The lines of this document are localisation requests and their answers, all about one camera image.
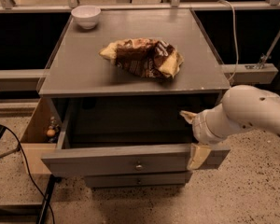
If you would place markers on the grey top drawer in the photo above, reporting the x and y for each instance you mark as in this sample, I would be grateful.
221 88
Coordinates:
126 136

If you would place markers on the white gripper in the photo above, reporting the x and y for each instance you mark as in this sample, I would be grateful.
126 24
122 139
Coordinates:
200 129

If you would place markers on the grey bottom drawer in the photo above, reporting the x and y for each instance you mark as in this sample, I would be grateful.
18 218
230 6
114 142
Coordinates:
111 181

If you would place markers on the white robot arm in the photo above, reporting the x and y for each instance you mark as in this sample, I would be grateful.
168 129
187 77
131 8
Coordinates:
242 108

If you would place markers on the white ceramic bowl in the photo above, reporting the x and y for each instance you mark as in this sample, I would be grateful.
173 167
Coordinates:
86 16

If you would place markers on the metal railing frame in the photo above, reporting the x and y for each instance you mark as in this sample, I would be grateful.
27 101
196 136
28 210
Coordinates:
140 6

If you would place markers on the grey drawer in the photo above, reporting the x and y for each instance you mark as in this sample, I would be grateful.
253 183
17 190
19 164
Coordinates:
126 136
111 181

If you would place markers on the small orange figurine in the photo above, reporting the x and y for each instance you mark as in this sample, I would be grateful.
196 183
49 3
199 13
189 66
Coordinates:
53 130

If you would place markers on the crumpled brown chip bag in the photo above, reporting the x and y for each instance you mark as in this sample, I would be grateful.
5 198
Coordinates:
144 57

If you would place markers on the grey drawer cabinet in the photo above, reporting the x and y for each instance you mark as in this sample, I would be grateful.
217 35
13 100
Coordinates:
78 71

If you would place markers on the black floor bar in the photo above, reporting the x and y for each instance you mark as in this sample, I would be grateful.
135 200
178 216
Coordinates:
34 213

